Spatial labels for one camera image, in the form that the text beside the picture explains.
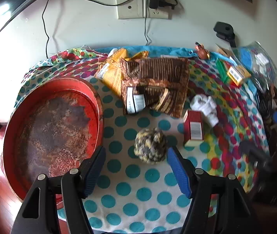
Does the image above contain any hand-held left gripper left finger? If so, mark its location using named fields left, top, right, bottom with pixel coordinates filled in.
left=9, top=146, right=107, bottom=234

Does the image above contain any white sock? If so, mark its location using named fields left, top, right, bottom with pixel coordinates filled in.
left=189, top=94, right=220, bottom=128

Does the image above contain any black plug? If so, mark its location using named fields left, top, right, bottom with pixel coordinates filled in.
left=159, top=0, right=178, bottom=9

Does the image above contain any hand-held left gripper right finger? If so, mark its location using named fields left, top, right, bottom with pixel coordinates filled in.
left=167, top=147, right=258, bottom=234

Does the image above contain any clear bag with blue item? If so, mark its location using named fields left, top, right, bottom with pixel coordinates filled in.
left=233, top=41, right=277, bottom=84

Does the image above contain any red box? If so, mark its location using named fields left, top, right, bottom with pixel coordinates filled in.
left=183, top=110, right=204, bottom=148

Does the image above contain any black clamp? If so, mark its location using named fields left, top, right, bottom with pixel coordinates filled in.
left=213, top=21, right=237, bottom=47

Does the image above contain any patterned rolled sock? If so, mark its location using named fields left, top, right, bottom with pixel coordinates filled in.
left=134, top=127, right=168, bottom=164

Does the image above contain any green box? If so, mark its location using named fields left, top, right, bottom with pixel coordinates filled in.
left=215, top=58, right=231, bottom=84

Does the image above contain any yellow box with barcode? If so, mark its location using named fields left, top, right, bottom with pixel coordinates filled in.
left=227, top=65, right=252, bottom=87

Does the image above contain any brown snack bag white label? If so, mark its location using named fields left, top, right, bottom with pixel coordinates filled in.
left=122, top=78, right=187, bottom=119

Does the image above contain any polka dot cloth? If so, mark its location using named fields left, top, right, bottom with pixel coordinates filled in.
left=14, top=46, right=270, bottom=233

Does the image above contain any thin black cable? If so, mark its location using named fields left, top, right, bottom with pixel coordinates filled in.
left=42, top=0, right=53, bottom=58

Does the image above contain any small orange packet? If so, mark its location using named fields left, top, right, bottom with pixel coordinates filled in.
left=129, top=50, right=150, bottom=61

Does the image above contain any yellow snack bag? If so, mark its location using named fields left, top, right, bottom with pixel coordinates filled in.
left=97, top=48, right=130, bottom=97

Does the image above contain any tan cardboard box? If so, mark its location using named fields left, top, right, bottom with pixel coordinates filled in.
left=216, top=43, right=234, bottom=57

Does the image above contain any white blank wall plate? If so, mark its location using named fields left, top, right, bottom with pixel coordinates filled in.
left=115, top=0, right=145, bottom=20

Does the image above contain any black adapter cable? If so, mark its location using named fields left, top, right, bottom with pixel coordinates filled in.
left=144, top=7, right=151, bottom=46

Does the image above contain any dark window frame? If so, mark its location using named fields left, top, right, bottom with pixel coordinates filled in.
left=0, top=0, right=69, bottom=37

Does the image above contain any brown striped snack bag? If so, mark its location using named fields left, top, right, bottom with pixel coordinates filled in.
left=120, top=57, right=190, bottom=90

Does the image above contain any white wall power socket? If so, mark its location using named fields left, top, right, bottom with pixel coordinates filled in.
left=144, top=0, right=172, bottom=20

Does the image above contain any brown figurine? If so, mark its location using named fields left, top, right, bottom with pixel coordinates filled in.
left=194, top=42, right=211, bottom=59

